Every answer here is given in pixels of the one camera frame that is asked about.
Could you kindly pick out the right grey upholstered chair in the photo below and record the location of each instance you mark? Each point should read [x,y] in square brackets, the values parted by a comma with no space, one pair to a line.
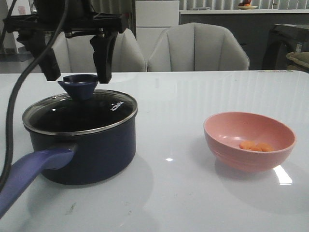
[197,47]

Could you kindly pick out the dark appliance at right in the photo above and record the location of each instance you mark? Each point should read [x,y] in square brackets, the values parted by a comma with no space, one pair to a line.
[284,39]

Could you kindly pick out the grey kitchen counter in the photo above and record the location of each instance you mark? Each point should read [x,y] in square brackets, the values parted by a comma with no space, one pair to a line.
[250,27]

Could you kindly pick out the pink plastic bowl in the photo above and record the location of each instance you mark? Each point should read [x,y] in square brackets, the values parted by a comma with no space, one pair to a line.
[225,131]

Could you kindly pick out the beige cushion at right edge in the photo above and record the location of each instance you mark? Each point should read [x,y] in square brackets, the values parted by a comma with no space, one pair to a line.
[298,61]

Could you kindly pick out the left grey upholstered chair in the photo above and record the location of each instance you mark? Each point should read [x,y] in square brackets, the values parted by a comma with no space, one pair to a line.
[76,54]

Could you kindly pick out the white refrigerator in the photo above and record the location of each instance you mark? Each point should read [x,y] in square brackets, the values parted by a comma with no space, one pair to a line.
[153,17]

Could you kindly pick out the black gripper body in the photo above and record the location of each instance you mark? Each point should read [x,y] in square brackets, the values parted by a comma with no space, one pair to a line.
[75,17]

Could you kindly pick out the glass lid with blue knob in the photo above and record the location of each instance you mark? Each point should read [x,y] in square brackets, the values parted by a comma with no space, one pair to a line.
[82,109]

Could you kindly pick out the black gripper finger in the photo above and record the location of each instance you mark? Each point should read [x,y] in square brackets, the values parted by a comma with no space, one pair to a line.
[35,43]
[103,46]

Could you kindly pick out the orange sliced ham pieces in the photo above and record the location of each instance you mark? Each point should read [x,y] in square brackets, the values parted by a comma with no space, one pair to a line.
[252,146]

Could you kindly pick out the fruit plate on counter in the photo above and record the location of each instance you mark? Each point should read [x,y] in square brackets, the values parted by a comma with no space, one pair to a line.
[246,5]

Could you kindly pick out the grey upholstered chair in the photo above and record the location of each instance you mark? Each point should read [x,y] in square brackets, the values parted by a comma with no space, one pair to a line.
[197,47]
[76,54]

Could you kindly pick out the dark blue saucepan purple handle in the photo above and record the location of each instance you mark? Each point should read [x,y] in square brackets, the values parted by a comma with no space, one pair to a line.
[71,160]

